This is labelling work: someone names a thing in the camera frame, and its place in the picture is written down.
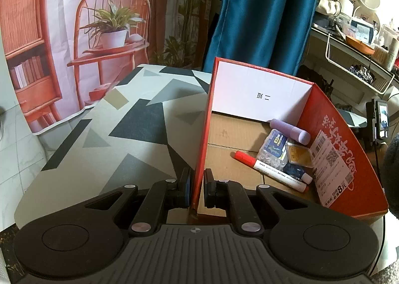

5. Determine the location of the printed room backdrop cloth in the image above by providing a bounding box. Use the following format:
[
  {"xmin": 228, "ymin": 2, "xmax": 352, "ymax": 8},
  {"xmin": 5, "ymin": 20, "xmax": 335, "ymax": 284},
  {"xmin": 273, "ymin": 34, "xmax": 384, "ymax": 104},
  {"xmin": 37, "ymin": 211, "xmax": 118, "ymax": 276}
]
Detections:
[{"xmin": 0, "ymin": 0, "xmax": 229, "ymax": 135}]

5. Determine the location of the white wire basket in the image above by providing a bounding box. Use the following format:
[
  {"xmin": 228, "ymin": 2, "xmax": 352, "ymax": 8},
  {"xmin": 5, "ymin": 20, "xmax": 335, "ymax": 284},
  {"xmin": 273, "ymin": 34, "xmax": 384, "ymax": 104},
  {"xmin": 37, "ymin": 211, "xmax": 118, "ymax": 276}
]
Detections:
[{"xmin": 325, "ymin": 34, "xmax": 395, "ymax": 95}]

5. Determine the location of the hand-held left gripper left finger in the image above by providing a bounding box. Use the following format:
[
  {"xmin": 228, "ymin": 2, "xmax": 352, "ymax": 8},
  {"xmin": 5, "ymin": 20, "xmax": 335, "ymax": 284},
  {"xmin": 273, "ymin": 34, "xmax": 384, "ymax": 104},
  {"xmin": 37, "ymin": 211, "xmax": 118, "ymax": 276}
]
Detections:
[{"xmin": 79, "ymin": 167, "xmax": 192, "ymax": 238}]

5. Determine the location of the red cardboard box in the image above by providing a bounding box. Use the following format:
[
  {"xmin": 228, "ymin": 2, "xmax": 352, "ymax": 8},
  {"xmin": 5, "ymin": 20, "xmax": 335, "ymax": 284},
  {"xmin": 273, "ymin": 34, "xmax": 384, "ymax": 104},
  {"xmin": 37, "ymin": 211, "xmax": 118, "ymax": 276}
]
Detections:
[{"xmin": 190, "ymin": 56, "xmax": 390, "ymax": 227}]

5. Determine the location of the blue plastic packet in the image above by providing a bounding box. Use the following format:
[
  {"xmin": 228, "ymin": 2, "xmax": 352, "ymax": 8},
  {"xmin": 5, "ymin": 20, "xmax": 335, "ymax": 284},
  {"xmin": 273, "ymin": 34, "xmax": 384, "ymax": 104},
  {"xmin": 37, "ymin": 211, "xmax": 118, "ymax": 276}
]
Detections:
[{"xmin": 256, "ymin": 129, "xmax": 289, "ymax": 173}]

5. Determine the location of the white cosmetic bottle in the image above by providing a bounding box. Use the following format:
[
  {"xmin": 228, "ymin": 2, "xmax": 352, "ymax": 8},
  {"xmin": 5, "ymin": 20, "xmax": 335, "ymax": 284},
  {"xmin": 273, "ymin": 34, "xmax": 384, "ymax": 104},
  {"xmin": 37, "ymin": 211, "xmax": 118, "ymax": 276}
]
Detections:
[{"xmin": 386, "ymin": 38, "xmax": 399, "ymax": 71}]

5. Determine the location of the blue storage box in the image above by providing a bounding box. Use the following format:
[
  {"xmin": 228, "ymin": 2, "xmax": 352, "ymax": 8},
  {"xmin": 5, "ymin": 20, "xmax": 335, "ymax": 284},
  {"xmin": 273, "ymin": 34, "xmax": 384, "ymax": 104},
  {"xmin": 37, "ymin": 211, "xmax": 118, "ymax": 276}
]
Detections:
[{"xmin": 351, "ymin": 19, "xmax": 376, "ymax": 44}]

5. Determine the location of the yellow square box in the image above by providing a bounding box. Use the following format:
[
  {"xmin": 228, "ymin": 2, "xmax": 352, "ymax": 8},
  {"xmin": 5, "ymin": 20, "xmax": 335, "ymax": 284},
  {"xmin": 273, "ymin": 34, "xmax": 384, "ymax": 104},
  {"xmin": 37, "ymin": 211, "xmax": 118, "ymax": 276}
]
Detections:
[{"xmin": 285, "ymin": 142, "xmax": 314, "ymax": 168}]

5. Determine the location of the patterned cloth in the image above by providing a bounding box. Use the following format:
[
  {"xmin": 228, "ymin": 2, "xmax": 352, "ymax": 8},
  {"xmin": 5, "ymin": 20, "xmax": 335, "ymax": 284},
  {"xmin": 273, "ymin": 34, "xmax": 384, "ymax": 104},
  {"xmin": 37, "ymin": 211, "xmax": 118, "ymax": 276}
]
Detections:
[{"xmin": 348, "ymin": 64, "xmax": 375, "ymax": 83}]

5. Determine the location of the dark blue tube white cap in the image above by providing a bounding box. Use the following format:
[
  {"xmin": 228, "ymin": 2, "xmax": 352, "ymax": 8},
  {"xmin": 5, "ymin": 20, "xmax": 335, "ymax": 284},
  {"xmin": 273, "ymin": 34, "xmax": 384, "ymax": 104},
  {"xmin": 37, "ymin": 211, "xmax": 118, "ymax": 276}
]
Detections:
[{"xmin": 282, "ymin": 162, "xmax": 312, "ymax": 184}]

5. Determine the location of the purple cylindrical tube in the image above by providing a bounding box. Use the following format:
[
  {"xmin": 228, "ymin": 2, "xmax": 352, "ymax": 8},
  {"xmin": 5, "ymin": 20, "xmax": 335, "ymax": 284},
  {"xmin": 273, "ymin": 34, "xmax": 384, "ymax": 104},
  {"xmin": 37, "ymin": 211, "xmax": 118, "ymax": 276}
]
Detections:
[{"xmin": 269, "ymin": 118, "xmax": 311, "ymax": 144}]

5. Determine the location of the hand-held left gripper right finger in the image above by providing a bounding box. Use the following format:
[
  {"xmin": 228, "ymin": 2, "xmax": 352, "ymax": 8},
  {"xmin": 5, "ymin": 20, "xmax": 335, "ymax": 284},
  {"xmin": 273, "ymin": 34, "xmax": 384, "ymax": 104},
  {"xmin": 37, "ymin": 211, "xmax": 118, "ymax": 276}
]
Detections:
[{"xmin": 203, "ymin": 169, "xmax": 312, "ymax": 238}]

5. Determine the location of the cotton swab container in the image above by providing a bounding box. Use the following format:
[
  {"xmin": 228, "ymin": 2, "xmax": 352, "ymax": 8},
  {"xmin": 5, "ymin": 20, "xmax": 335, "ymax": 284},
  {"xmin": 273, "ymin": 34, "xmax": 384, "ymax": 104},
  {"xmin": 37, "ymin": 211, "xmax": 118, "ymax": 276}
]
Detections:
[{"xmin": 372, "ymin": 45, "xmax": 389, "ymax": 62}]

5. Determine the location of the white dressing table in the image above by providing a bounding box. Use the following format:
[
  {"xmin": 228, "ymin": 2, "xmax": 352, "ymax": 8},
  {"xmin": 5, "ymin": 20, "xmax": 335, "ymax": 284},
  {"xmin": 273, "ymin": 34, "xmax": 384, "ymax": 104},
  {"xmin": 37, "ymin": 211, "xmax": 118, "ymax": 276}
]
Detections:
[{"xmin": 310, "ymin": 27, "xmax": 399, "ymax": 85}]

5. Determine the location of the black bag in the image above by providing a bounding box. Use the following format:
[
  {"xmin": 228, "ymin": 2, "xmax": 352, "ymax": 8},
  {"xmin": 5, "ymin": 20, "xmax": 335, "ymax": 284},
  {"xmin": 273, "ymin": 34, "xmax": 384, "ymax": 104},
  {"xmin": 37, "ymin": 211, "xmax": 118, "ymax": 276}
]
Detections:
[{"xmin": 298, "ymin": 64, "xmax": 335, "ymax": 97}]

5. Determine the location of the red white marker pen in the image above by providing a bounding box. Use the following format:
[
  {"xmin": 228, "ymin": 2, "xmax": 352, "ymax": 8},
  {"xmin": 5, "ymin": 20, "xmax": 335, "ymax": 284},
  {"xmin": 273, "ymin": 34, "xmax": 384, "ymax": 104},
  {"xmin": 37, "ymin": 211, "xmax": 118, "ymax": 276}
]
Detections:
[{"xmin": 231, "ymin": 151, "xmax": 309, "ymax": 192}]

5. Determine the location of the orange bowl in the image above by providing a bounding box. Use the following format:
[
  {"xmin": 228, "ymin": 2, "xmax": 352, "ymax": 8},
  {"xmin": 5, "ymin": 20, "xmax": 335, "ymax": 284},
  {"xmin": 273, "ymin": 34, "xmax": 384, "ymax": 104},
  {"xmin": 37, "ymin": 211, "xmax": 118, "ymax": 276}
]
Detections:
[{"xmin": 345, "ymin": 35, "xmax": 375, "ymax": 55}]

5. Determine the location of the smartphone on black stand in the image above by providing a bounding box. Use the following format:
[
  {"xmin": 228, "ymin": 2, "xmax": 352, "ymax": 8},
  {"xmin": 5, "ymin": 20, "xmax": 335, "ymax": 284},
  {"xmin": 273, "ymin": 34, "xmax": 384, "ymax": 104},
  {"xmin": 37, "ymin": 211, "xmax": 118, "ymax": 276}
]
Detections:
[{"xmin": 366, "ymin": 98, "xmax": 390, "ymax": 150}]

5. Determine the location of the white drawstring bag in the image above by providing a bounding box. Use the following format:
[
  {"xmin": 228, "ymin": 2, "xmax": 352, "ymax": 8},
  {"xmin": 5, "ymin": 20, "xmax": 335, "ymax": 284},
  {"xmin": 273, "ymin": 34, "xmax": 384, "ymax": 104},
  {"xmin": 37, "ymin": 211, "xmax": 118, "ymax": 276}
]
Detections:
[{"xmin": 316, "ymin": 0, "xmax": 342, "ymax": 16}]

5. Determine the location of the clear acrylic organizer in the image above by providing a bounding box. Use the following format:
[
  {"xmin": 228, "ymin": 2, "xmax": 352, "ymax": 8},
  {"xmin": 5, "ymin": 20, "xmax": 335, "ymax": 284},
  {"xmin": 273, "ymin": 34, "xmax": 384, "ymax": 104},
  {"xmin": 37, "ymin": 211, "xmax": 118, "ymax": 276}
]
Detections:
[{"xmin": 379, "ymin": 24, "xmax": 399, "ymax": 48}]

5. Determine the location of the blue curtain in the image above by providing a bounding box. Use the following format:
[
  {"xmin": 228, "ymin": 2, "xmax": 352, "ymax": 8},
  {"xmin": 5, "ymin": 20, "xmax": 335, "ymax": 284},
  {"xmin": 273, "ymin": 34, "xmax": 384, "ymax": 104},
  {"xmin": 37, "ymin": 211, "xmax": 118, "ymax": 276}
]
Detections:
[{"xmin": 202, "ymin": 0, "xmax": 325, "ymax": 77}]

